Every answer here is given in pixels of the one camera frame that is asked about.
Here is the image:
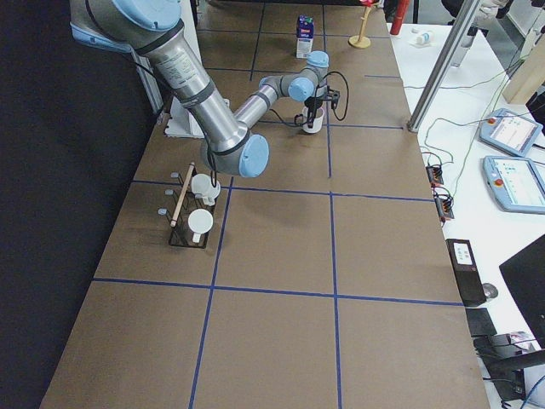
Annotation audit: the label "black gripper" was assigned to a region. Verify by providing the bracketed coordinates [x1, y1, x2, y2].
[304, 97, 323, 128]

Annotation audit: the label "white mug with black handle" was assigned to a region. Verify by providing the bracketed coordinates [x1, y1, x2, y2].
[295, 107, 325, 134]

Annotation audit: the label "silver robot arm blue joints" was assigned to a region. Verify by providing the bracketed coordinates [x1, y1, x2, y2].
[70, 1, 329, 178]

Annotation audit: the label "milk carton blue top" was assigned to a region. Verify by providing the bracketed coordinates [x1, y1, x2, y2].
[295, 14, 314, 59]

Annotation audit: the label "wooden mug tree stand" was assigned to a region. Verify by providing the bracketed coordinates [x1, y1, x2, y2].
[348, 0, 378, 49]

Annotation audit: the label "white mug upper in rack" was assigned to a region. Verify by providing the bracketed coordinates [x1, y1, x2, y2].
[191, 173, 221, 206]

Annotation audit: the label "white mug in rack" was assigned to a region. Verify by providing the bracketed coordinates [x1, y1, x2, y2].
[187, 209, 214, 244]
[191, 173, 221, 206]

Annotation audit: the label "white bottle lying on desk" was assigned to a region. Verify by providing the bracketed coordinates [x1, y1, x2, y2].
[410, 30, 434, 48]

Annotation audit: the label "upper orange connector box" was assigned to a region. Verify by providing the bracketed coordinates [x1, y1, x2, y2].
[426, 164, 444, 187]

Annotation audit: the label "orange connector box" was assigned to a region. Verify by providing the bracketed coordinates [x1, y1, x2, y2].
[426, 164, 444, 187]
[433, 193, 455, 222]

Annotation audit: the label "red bottle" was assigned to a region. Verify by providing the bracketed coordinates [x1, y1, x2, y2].
[390, 0, 410, 36]

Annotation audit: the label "white mug lower in rack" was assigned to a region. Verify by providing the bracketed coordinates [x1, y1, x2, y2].
[187, 209, 214, 244]

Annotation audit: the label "lower orange connector box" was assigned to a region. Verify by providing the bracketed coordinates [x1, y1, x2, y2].
[433, 193, 455, 222]

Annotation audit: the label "upper teach pendant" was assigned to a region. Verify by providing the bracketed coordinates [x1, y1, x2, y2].
[477, 108, 542, 157]

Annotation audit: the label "teach pendant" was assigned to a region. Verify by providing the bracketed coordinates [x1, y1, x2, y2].
[477, 108, 542, 157]
[482, 156, 544, 215]

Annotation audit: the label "black box with white label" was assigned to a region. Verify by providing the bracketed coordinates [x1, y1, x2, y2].
[445, 239, 486, 308]

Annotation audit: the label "lower teach pendant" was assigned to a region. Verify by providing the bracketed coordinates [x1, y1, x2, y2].
[482, 156, 544, 215]

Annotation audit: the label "silver round knob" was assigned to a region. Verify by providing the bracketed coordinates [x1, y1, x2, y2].
[482, 283, 499, 300]

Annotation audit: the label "black monitor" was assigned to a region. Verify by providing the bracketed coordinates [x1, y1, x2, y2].
[499, 238, 544, 347]

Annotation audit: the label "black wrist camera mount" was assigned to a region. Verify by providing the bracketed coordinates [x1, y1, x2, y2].
[322, 87, 341, 110]

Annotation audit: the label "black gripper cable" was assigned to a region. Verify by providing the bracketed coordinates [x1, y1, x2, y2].
[269, 71, 350, 127]

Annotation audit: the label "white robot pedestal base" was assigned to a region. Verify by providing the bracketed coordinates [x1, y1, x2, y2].
[164, 97, 204, 139]

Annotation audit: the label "aluminium frame post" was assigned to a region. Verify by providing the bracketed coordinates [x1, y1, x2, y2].
[407, 0, 480, 133]

